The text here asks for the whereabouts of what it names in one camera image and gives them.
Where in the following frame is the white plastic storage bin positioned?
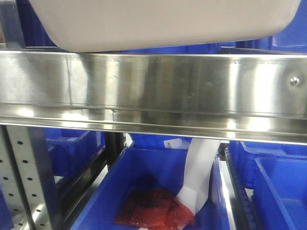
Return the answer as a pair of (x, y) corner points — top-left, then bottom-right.
(30, 0), (300, 53)

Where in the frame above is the blue bin lower back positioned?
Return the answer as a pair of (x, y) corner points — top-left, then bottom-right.
(129, 133), (192, 150)

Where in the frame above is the blue bin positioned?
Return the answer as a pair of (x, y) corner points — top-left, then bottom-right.
(72, 148), (230, 230)
(129, 133), (192, 150)
(44, 128), (105, 177)
(236, 0), (307, 55)
(228, 141), (307, 230)
(16, 0), (57, 47)

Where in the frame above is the blue bin lower centre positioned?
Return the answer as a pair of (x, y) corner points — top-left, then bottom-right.
(72, 148), (230, 230)

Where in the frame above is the blue bin lower left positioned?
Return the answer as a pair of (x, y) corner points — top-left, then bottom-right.
(44, 128), (105, 177)

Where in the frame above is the stainless steel shelf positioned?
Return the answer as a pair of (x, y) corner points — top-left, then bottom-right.
(0, 48), (307, 144)

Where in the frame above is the blue bin lower right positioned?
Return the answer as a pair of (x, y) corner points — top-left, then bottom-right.
(228, 141), (307, 230)

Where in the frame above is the blue bin upper left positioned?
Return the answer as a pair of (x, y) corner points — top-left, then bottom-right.
(16, 0), (57, 47)

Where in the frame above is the blue bin upper right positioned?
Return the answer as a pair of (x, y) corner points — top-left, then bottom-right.
(236, 0), (307, 55)

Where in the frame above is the white paper bag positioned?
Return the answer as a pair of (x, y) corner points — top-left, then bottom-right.
(177, 138), (221, 215)

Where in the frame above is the red mesh bag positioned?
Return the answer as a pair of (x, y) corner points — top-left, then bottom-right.
(114, 188), (195, 230)

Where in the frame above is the perforated steel shelf post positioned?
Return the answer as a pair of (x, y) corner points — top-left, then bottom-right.
(0, 125), (64, 230)

